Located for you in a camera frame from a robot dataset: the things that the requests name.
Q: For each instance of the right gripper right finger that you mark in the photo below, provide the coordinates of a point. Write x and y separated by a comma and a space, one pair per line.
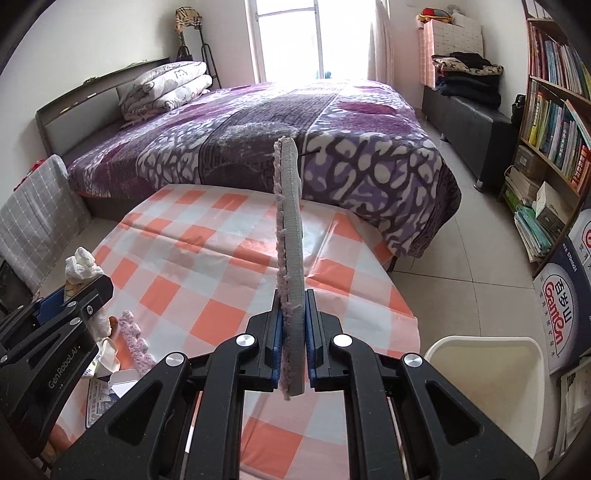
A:
324, 372

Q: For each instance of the dark bench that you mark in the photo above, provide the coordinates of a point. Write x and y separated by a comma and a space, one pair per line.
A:
483, 138

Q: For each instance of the pile of dark clothes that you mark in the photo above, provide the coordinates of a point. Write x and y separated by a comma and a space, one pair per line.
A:
469, 76

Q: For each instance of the white tissue wad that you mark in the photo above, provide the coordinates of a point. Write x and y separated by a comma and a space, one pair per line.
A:
80, 269

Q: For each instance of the white plastic trash bin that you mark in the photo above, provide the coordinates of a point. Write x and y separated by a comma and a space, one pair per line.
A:
503, 376

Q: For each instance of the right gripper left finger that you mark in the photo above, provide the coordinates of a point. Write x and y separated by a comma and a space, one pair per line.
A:
262, 372

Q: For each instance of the folded white floral duvet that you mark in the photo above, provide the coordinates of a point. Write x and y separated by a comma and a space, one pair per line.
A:
163, 89

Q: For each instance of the pink white drawer cabinet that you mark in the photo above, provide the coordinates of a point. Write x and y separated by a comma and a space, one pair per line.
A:
439, 38

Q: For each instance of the wooden bookshelf with books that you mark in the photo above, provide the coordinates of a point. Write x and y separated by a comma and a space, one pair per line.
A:
549, 178

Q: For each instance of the blue white medicine box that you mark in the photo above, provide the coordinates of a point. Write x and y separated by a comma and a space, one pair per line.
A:
105, 392

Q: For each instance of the pink fuzzy foam strip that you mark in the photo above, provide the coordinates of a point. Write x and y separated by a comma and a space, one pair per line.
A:
138, 347

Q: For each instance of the grey checkered cushion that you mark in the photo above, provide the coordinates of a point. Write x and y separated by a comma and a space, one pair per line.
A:
39, 220

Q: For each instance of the blue white cardboard box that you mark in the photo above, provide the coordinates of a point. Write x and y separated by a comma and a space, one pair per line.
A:
563, 290

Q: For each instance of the black metal coat stand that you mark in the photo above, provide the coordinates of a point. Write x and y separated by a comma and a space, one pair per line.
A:
192, 45

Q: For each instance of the dark wooden headboard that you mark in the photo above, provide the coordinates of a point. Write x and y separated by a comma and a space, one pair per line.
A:
89, 108

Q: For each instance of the purple patterned bed quilt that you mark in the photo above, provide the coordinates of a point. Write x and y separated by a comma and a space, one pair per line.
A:
360, 147

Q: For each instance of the orange white checkered tablecloth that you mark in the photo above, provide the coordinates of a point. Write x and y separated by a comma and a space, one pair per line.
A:
194, 263

